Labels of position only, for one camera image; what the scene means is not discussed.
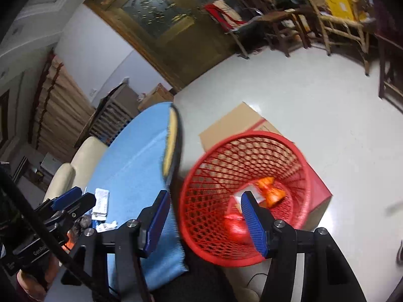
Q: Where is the red mesh wastebasket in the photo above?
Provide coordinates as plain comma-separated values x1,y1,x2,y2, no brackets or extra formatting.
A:
179,131,312,268

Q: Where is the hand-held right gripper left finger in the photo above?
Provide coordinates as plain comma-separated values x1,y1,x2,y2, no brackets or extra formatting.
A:
60,190,172,302

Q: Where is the brown pleated curtain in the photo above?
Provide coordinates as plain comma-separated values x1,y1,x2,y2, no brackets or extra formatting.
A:
28,53,95,162

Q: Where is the blue tablecloth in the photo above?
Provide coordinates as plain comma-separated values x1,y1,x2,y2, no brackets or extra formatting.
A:
80,101,189,291

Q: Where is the grey crumpled foil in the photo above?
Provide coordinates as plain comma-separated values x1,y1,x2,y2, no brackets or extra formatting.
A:
74,215,92,229

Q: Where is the white tissue packet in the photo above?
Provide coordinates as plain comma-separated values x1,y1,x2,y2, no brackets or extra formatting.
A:
92,188,110,221

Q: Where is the white cabinet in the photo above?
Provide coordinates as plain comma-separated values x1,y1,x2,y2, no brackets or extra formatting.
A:
40,152,63,173

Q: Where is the red crumpled wrapper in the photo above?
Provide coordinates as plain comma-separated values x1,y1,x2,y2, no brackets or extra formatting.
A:
223,212,252,243

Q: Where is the person's dark clothing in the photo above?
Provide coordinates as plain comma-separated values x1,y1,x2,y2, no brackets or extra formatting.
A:
148,252,271,302

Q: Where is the beige leather sofa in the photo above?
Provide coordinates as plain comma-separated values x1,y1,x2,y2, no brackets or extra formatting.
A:
42,136,108,202

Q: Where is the small brown cardboard box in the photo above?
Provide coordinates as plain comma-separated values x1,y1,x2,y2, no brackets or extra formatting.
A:
138,83,174,112

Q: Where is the wooden door with glass panels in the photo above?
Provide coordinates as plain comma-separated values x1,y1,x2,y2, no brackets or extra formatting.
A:
83,0,252,92

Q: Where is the dark wooden chair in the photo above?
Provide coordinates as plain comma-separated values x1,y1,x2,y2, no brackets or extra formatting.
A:
242,0,311,58

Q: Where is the red striped cloth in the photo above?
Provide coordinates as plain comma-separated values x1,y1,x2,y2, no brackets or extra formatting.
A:
204,2,249,33

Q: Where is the dark wooden side table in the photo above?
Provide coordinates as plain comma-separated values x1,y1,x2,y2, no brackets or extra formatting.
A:
368,6,403,114

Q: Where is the thick black cable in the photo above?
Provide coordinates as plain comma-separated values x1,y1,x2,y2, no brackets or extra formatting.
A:
0,164,109,302

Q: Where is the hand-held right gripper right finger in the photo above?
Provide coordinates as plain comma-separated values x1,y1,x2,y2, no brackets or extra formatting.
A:
241,192,367,302

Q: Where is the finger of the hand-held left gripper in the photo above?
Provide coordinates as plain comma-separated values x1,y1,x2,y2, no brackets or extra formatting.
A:
47,193,97,228
33,186,83,214

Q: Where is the light bamboo chair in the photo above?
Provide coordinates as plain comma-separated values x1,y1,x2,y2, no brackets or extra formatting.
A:
307,0,372,76

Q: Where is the orange crumpled wrapper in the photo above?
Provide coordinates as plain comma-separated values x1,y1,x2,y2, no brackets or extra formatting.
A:
255,178,286,208

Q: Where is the white crumpled wrapper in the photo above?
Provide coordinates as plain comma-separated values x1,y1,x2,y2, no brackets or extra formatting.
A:
94,221,118,232

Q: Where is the round wooden table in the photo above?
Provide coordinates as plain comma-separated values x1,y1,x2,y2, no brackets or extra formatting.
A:
161,102,185,192

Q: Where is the cardboard box with red side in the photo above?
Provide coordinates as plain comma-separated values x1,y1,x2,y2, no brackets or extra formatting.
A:
199,101,333,232

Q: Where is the grey baby crib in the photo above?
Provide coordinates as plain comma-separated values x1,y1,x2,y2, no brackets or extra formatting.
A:
74,77,141,147

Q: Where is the small white box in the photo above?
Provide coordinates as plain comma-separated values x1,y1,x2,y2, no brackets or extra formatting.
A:
233,185,262,214

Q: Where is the yellow package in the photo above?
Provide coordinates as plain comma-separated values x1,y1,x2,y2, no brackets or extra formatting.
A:
324,0,357,20

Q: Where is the grey folding chair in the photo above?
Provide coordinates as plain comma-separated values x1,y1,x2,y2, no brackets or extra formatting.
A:
220,9,274,60

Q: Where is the person's left hand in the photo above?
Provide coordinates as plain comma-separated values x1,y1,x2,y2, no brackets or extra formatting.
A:
16,255,62,301

